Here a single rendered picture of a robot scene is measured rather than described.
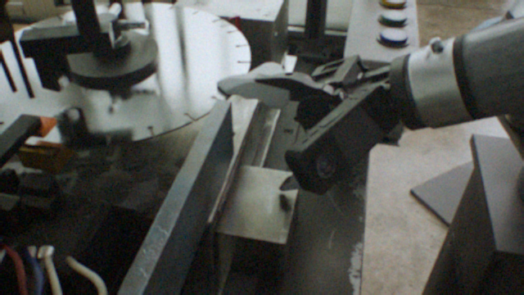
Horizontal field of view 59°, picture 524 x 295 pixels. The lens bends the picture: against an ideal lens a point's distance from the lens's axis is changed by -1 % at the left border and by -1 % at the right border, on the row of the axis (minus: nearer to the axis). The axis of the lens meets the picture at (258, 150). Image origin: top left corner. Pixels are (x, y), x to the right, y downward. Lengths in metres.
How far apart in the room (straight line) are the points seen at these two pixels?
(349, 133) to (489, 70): 0.12
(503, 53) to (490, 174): 0.40
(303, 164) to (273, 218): 0.17
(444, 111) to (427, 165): 1.52
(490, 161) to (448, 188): 1.03
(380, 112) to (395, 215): 1.28
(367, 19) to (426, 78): 0.41
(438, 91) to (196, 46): 0.31
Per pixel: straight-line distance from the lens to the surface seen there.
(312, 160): 0.39
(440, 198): 1.78
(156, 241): 0.30
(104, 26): 0.49
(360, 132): 0.42
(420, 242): 1.65
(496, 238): 0.69
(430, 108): 0.42
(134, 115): 0.49
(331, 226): 0.64
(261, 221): 0.54
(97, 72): 0.55
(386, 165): 1.88
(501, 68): 0.40
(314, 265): 0.60
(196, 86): 0.52
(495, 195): 0.75
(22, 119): 0.47
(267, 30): 0.79
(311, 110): 0.46
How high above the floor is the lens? 1.23
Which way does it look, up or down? 41 degrees down
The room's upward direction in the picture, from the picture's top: straight up
